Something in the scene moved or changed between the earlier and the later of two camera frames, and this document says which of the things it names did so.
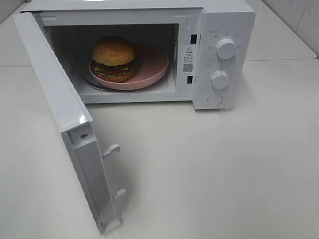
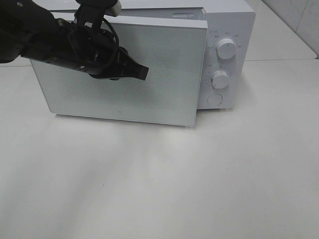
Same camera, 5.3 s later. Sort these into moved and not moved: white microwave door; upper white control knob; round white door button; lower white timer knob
Moved: white microwave door
Not moved: lower white timer knob; upper white control knob; round white door button
